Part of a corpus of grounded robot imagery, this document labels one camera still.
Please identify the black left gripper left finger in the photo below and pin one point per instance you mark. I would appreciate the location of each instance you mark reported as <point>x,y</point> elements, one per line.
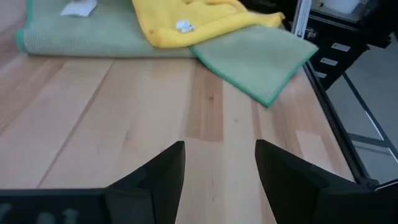
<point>164,180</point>

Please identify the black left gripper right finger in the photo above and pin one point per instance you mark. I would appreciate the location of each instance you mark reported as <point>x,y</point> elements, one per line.
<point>289,186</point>

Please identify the yellow microfiber towel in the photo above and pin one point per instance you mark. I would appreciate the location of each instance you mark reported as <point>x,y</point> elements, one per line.
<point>217,18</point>

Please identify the black drawer unit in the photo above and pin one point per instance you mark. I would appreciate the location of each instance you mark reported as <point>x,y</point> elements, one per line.
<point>323,46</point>

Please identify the pale green waffle towel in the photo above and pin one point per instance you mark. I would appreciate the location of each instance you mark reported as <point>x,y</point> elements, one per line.
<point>93,37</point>

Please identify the white container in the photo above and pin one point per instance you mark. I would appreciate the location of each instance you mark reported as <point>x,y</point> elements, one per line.
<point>342,4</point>

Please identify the aluminium frame post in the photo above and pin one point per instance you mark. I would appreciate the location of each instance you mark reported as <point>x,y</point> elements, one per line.
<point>301,18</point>

